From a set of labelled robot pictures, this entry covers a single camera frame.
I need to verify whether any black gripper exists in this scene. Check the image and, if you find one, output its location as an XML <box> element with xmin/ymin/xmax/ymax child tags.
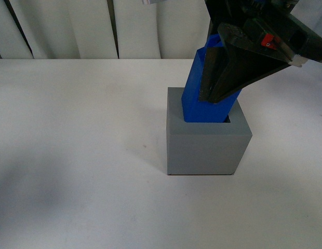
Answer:
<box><xmin>198</xmin><ymin>1</ymin><xmax>322</xmax><ymax>102</ymax></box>

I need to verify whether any gray cube base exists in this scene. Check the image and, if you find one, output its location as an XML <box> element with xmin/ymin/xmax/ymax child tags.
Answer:
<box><xmin>166</xmin><ymin>87</ymin><xmax>252</xmax><ymax>175</ymax></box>

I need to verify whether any white curtain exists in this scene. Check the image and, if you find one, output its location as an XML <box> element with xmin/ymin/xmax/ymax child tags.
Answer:
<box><xmin>0</xmin><ymin>0</ymin><xmax>322</xmax><ymax>60</ymax></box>

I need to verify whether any blue handled block part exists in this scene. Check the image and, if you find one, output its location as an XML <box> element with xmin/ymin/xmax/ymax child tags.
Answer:
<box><xmin>181</xmin><ymin>34</ymin><xmax>240</xmax><ymax>123</ymax></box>

